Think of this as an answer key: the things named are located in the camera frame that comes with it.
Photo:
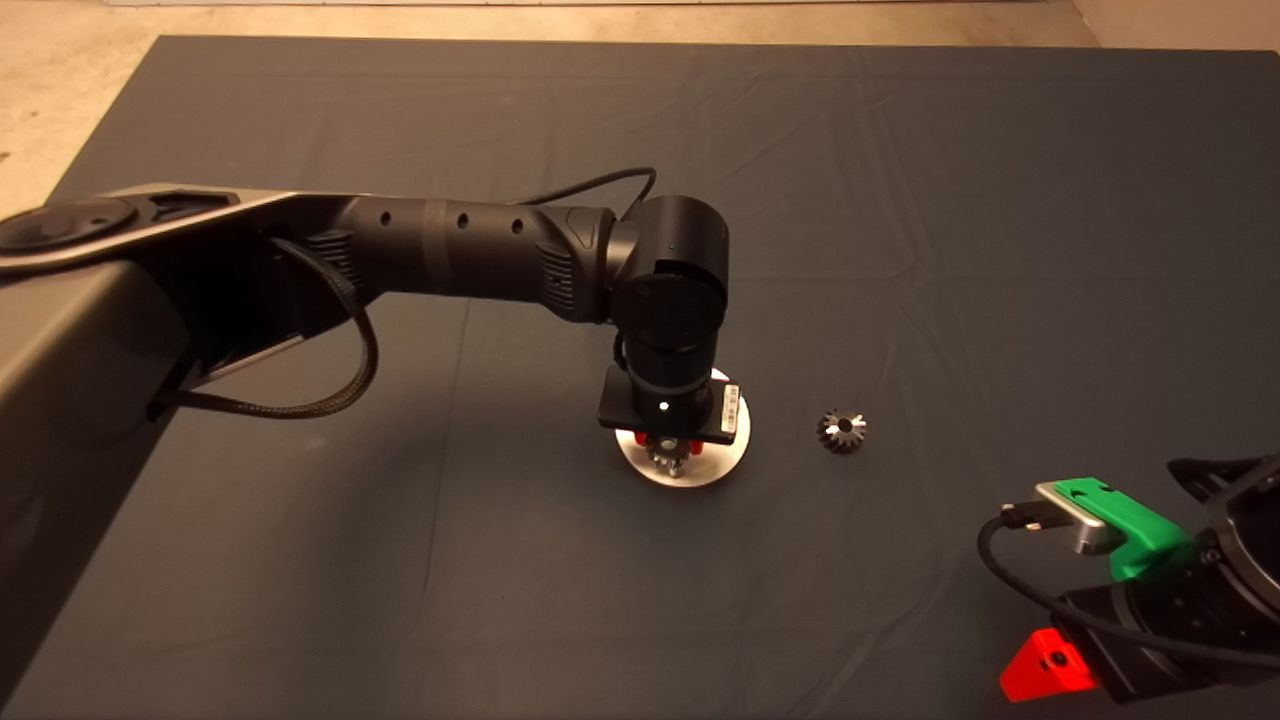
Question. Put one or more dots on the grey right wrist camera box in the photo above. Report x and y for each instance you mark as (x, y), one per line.
(1095, 535)

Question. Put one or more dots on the green right camera mount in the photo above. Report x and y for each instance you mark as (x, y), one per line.
(1150, 540)

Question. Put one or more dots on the round metal carrier plate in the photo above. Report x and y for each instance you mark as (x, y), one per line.
(640, 465)

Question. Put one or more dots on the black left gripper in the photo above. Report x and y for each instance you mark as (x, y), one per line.
(690, 420)

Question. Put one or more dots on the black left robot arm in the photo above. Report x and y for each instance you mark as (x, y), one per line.
(480, 250)

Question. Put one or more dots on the steel planetary gear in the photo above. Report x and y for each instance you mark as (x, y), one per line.
(835, 441)
(668, 465)

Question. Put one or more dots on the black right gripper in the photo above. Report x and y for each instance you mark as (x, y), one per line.
(1170, 625)

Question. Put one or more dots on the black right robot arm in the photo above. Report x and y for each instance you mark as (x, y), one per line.
(1250, 520)

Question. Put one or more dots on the dark grey table cloth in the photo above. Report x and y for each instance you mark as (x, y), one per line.
(900, 200)

